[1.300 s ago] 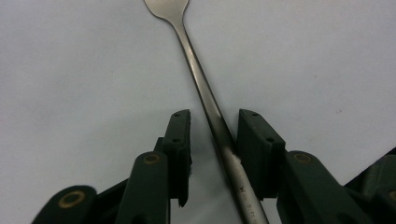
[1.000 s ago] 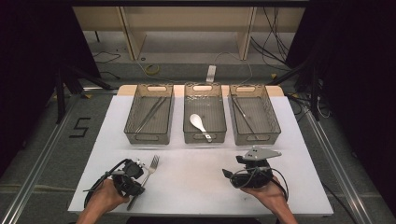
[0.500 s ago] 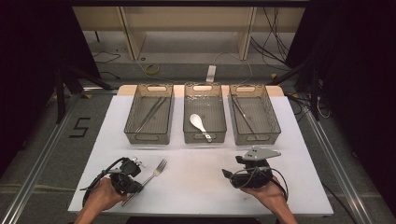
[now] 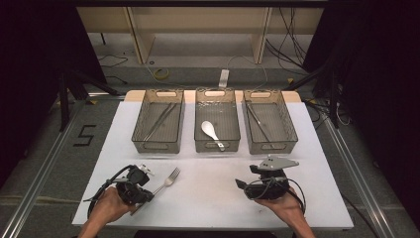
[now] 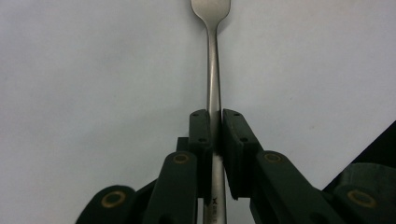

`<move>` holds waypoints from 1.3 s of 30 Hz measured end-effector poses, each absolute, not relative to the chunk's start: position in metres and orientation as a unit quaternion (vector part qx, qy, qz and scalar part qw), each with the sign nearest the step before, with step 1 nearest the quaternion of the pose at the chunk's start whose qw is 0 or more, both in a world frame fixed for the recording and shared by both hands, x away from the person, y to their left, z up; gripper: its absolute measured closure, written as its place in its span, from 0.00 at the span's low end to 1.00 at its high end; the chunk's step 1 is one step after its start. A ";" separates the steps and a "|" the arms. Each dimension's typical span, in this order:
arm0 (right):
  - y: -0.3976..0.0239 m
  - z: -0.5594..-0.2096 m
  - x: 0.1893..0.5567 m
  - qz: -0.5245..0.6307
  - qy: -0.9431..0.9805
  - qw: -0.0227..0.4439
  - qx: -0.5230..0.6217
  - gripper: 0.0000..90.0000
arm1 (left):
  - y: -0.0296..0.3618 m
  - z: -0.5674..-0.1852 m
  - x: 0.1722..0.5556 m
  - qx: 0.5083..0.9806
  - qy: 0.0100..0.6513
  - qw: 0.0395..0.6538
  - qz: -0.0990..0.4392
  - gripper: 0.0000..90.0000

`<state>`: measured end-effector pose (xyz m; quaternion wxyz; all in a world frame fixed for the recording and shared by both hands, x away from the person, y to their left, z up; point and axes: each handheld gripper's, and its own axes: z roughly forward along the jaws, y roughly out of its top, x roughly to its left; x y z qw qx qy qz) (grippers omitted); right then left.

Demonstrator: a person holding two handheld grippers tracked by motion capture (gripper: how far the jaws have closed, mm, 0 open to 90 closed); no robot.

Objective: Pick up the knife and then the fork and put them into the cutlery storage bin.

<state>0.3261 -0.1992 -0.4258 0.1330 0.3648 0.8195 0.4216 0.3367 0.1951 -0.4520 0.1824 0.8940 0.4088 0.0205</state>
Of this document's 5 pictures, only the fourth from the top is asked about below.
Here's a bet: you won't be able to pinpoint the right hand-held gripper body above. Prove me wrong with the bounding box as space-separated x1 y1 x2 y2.
246 155 300 201

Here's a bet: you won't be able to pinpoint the metal chopstick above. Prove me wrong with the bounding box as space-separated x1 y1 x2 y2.
147 102 178 142
143 102 173 143

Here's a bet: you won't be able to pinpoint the smoky clear bin with spoon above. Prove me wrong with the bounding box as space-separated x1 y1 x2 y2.
193 86 242 154

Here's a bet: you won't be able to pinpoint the hanging black cables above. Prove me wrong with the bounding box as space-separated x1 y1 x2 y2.
265 6 310 68

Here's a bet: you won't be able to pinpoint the person's left hand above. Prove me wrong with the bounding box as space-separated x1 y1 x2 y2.
88 186 137 226

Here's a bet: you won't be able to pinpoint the white ceramic spoon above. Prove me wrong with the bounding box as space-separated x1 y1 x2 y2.
200 120 227 152

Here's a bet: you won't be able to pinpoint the metal floor rail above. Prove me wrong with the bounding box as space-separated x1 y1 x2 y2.
321 115 397 238
0 98 87 238

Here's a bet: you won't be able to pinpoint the white table cover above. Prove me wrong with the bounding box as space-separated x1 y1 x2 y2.
71 100 355 231

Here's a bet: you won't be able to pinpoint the metal fork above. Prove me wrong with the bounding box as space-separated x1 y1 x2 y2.
130 167 182 216

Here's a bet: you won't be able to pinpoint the smoky clear bin with knife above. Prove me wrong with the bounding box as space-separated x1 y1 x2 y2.
242 88 299 156

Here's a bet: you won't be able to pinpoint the right hand-held gripper black cable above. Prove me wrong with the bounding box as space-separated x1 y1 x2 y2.
244 177 307 214

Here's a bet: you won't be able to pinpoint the black curtain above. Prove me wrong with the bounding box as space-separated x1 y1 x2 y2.
303 6 420 219
0 6 108 186

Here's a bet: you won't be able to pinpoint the thin black floor cable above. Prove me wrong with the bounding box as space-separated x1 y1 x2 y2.
97 54 129 85

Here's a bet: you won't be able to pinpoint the black tripod stand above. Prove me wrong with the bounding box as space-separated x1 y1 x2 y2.
283 56 342 129
58 67 122 133

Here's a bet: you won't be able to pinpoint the smoky clear bin with chopsticks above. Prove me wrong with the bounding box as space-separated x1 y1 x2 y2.
131 88 185 155

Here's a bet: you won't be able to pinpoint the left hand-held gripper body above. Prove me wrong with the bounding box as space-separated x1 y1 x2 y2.
113 164 156 203

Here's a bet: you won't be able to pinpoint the white floor cable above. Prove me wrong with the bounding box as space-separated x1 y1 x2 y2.
227 54 269 91

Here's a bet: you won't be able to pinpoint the serrated metal knife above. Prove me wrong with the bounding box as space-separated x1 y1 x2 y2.
247 102 275 150

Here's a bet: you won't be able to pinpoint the yellow tape roll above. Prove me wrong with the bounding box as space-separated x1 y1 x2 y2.
154 67 170 80

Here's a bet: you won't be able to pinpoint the white power strip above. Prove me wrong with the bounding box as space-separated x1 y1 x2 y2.
218 68 231 88

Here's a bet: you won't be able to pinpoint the light wooden shelf unit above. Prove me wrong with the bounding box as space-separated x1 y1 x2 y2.
76 7 325 65

